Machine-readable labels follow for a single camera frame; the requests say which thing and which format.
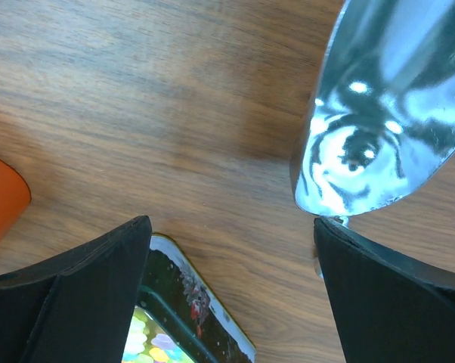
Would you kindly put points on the silver metal scoop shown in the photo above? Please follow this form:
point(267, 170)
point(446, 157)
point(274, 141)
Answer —
point(381, 119)

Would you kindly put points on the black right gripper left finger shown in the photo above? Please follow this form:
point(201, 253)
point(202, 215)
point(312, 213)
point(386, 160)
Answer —
point(76, 306)

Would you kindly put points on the tin of star candies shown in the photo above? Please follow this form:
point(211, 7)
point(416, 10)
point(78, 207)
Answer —
point(178, 318)

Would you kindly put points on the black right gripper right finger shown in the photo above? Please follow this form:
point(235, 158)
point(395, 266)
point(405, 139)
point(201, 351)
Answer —
point(388, 307)

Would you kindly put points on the orange box of candies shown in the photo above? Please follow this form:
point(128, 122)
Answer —
point(15, 197)

